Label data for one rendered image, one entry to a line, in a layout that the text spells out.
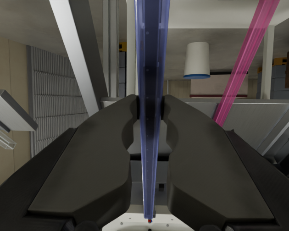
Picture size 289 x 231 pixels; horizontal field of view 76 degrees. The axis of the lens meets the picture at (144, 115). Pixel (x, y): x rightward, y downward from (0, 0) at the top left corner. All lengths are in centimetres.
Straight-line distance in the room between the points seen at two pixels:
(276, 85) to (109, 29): 476
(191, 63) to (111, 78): 285
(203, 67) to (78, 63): 314
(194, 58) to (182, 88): 599
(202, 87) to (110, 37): 617
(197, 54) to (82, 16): 316
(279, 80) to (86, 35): 502
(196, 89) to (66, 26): 649
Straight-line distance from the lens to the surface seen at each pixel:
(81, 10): 25
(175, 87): 932
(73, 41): 24
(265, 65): 112
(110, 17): 61
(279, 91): 516
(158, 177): 39
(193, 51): 340
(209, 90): 667
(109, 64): 57
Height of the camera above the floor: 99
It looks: 5 degrees up
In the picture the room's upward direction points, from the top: 179 degrees counter-clockwise
